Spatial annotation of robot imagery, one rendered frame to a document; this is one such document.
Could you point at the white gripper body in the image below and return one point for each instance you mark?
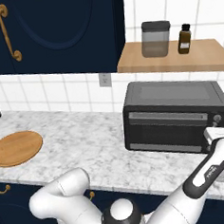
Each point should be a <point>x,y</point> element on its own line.
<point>218,132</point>

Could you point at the brown bottle with black cap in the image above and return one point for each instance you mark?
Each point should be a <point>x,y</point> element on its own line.
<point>184,41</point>

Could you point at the navy upper cupboard door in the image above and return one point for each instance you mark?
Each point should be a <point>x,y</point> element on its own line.
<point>63,32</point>

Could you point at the navy lower cupboard front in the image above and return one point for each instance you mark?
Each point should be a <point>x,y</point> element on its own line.
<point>14,216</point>
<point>220,211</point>

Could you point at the wooden wall shelf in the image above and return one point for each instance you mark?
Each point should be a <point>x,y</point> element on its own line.
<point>204,55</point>

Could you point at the grey jar with dark lid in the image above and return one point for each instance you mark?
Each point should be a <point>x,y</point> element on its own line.
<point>155,39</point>

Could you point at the grey toaster oven knob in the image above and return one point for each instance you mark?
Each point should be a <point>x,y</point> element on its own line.
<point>217,118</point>

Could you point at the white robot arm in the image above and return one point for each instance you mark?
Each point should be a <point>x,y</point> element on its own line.
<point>76,202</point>

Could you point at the white wall outlet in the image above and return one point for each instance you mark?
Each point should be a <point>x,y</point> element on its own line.
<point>105,79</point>

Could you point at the round wooden board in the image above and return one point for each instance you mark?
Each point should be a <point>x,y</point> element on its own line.
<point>16,148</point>

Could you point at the black toaster oven door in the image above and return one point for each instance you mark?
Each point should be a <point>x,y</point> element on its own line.
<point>166,133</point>

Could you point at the black toaster oven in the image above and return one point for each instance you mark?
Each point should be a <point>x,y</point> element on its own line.
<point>173,96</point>

